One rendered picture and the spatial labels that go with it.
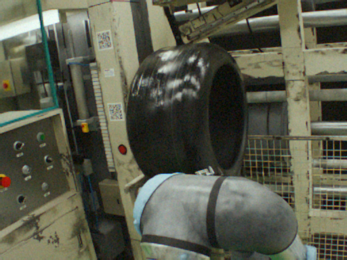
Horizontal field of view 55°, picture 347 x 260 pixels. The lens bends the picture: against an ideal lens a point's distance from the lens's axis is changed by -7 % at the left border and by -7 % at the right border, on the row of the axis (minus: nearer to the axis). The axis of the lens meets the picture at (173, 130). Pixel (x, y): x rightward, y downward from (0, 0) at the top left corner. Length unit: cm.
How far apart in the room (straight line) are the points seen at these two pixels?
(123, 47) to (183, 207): 97
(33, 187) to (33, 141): 18
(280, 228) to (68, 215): 113
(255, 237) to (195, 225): 9
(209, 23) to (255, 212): 121
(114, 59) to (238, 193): 99
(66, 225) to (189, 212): 106
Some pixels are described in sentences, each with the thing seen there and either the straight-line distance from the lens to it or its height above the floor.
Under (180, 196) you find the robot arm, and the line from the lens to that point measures 55.
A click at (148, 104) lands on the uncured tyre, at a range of 114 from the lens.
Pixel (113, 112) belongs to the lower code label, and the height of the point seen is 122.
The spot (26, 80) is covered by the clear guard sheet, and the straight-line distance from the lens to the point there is 142.
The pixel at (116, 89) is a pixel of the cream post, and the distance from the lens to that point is 143.
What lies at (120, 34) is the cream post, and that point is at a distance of 142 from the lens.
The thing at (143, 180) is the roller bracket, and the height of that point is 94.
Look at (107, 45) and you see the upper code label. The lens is 143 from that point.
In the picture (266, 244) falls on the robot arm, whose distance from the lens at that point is 56.
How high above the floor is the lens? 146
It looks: 14 degrees down
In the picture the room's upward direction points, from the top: 8 degrees counter-clockwise
